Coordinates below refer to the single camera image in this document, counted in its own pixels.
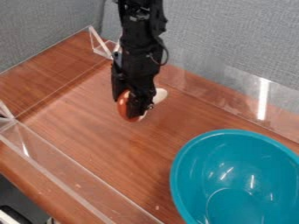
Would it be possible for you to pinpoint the clear acrylic left barrier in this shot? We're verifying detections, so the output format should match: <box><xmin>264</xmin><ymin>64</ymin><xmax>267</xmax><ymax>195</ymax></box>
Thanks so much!
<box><xmin>0</xmin><ymin>24</ymin><xmax>108</xmax><ymax>117</ymax></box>

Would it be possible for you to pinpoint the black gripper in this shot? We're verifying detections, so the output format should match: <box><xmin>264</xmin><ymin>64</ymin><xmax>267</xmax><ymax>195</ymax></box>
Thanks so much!
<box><xmin>111</xmin><ymin>0</ymin><xmax>168</xmax><ymax>119</ymax></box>

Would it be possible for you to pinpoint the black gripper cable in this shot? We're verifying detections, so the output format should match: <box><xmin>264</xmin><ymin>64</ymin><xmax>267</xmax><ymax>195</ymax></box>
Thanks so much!
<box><xmin>147</xmin><ymin>34</ymin><xmax>171</xmax><ymax>67</ymax></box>

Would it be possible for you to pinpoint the clear acrylic front barrier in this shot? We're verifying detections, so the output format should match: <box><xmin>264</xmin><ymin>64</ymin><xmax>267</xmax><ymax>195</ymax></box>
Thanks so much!
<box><xmin>0</xmin><ymin>101</ymin><xmax>164</xmax><ymax>224</ymax></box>

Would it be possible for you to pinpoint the clear acrylic back barrier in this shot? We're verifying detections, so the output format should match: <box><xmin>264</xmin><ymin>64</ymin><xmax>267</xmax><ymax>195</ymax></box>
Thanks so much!
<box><xmin>88</xmin><ymin>25</ymin><xmax>299</xmax><ymax>144</ymax></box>

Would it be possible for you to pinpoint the blue plastic bowl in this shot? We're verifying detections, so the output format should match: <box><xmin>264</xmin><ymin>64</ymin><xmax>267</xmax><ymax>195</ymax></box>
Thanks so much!
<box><xmin>169</xmin><ymin>129</ymin><xmax>299</xmax><ymax>224</ymax></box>

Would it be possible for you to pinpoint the clear acrylic barrier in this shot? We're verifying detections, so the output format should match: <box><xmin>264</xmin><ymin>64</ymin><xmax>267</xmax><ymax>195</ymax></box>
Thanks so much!
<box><xmin>88</xmin><ymin>25</ymin><xmax>299</xmax><ymax>144</ymax></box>
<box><xmin>0</xmin><ymin>24</ymin><xmax>108</xmax><ymax>117</ymax></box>
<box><xmin>0</xmin><ymin>101</ymin><xmax>164</xmax><ymax>224</ymax></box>

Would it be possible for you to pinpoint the brown white toy mushroom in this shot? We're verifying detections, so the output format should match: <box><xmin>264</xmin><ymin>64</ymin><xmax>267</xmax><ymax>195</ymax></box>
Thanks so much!
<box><xmin>116</xmin><ymin>88</ymin><xmax>168</xmax><ymax>123</ymax></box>

